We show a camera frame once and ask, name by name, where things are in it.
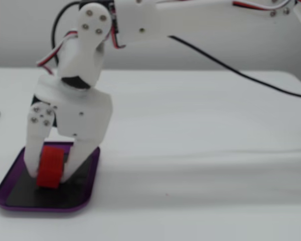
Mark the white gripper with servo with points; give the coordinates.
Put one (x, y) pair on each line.
(86, 110)

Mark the red studded block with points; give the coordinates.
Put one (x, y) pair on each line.
(50, 168)

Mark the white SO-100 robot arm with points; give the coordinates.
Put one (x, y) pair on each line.
(165, 17)

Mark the purple metal tray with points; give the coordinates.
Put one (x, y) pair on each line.
(40, 210)

